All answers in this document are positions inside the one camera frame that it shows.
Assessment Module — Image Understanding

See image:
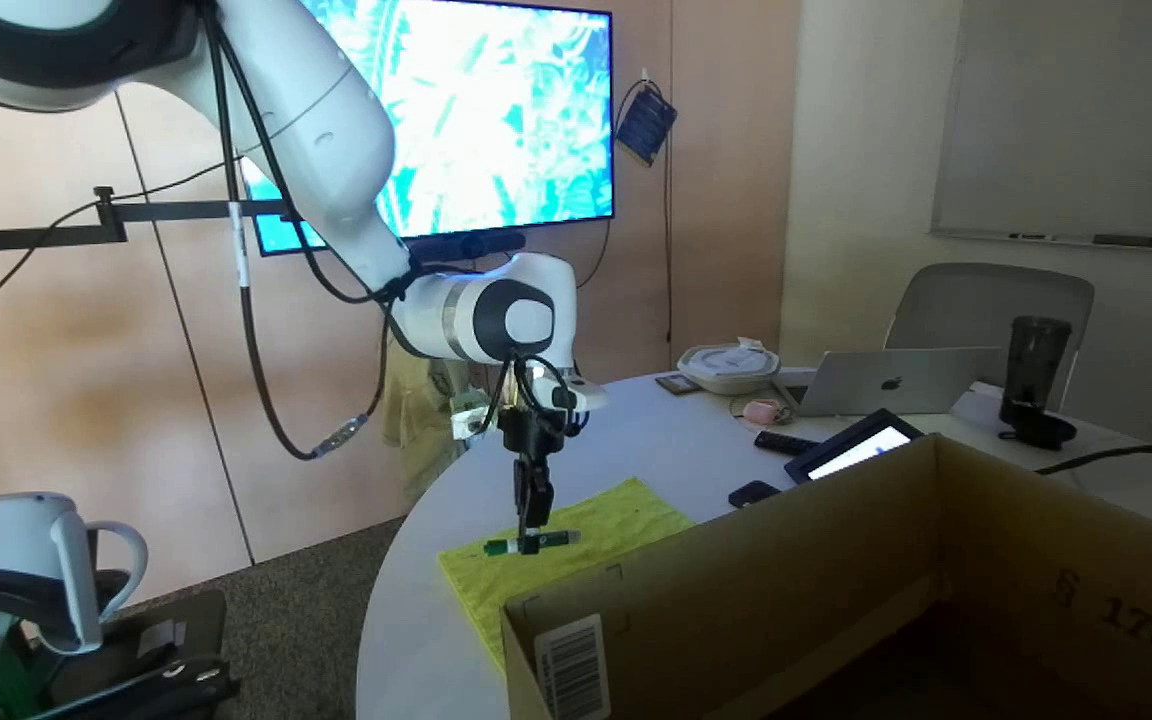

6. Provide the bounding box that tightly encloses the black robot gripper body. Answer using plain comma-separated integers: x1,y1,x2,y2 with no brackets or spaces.
491,396,566,466

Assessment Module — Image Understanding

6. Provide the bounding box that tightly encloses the green white marker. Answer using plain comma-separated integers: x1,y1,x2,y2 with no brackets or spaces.
481,529,575,562

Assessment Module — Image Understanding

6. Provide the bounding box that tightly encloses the yellow microfibre towel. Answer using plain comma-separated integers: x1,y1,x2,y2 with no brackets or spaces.
434,477,698,673

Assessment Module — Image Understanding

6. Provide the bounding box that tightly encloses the brown cardboard box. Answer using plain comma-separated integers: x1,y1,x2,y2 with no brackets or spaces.
496,432,1152,720

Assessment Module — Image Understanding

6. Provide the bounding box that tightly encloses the small black square device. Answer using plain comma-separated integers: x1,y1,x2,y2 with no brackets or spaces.
725,477,782,513

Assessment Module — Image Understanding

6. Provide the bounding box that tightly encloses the white round dish device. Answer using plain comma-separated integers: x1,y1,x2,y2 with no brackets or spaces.
675,335,782,399

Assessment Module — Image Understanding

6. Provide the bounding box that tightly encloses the pink soft object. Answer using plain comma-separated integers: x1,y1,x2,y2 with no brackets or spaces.
734,392,801,430

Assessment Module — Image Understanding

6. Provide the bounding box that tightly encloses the black remote control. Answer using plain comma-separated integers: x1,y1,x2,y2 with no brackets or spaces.
753,430,832,466

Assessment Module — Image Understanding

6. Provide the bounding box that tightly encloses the black tablet lit screen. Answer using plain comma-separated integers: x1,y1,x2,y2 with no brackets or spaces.
782,410,927,489

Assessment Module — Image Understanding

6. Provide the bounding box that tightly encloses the large black framed monitor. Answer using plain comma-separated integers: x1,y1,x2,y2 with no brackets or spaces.
242,0,623,260

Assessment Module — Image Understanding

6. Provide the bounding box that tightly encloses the silver laptop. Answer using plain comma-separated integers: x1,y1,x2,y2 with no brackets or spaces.
782,346,994,421

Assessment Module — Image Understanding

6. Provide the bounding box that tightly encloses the grey office chair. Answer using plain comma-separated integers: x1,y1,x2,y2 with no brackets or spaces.
887,260,1095,392

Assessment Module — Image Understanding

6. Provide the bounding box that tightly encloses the black round puck device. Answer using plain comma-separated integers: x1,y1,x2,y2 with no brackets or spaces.
994,411,1079,458

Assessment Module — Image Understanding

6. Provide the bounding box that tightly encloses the black cylindrical device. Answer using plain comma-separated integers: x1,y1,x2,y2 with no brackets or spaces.
1004,312,1074,421

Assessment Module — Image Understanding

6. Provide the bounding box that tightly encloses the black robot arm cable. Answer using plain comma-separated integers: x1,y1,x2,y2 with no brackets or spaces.
202,0,406,466

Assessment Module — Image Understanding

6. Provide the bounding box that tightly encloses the black wall mounted box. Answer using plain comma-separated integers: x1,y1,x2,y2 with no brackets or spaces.
614,81,680,170

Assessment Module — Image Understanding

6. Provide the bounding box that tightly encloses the white flat strap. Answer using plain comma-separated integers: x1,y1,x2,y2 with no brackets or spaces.
53,516,152,655

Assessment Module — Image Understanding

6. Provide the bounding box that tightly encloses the black camera boom rod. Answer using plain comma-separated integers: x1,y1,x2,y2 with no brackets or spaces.
0,183,286,257

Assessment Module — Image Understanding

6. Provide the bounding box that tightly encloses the black table cable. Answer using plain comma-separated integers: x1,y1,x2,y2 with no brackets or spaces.
1032,441,1152,479

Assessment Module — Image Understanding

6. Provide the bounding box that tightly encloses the white wall whiteboard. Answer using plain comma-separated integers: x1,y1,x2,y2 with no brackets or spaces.
931,0,1152,257

